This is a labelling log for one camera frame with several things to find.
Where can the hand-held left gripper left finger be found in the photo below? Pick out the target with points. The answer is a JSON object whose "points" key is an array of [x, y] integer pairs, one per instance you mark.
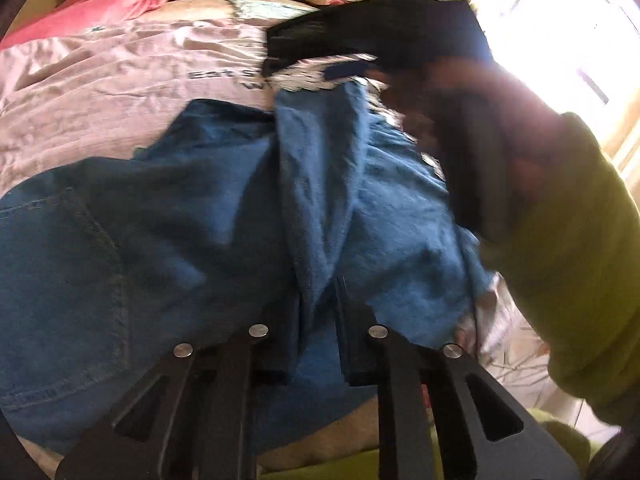
{"points": [[279, 360]]}

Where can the blue denim pants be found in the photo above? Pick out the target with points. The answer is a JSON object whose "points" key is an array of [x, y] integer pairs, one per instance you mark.
{"points": [[200, 235]]}

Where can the light blue patterned cloth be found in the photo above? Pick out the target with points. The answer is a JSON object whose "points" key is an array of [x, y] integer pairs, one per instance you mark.
{"points": [[270, 6]]}

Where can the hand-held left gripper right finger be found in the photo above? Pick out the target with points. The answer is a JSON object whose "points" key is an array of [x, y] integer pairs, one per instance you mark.
{"points": [[356, 355]]}

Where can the pink printed blanket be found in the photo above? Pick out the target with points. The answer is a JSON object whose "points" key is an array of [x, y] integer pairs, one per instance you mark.
{"points": [[100, 100]]}

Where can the person's right forearm green sleeve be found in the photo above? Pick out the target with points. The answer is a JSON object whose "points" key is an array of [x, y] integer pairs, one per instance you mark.
{"points": [[575, 260]]}

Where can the pink quilt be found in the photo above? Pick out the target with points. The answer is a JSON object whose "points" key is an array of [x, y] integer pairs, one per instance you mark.
{"points": [[95, 0]]}

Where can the window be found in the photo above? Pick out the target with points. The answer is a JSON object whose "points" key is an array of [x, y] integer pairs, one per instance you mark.
{"points": [[575, 35]]}

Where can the person's right hand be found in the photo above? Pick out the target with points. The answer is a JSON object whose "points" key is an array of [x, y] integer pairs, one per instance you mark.
{"points": [[527, 110]]}

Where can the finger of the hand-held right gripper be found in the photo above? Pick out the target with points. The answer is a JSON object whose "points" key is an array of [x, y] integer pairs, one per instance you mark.
{"points": [[345, 71], [305, 32]]}

